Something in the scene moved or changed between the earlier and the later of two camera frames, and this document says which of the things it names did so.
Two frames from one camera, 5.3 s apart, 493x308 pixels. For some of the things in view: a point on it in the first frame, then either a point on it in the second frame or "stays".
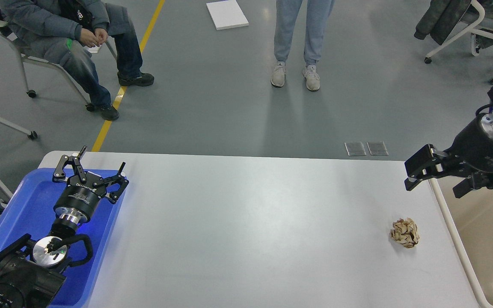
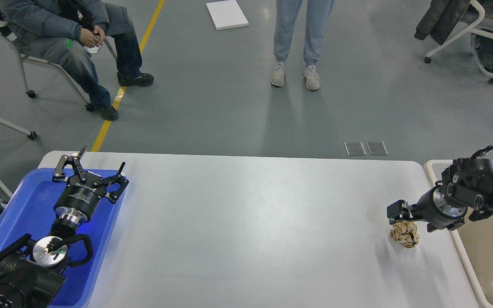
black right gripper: x=488 y=145 → x=432 y=207
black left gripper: x=77 y=202 stays
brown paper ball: x=405 y=232 stays
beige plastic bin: x=485 y=225 stays
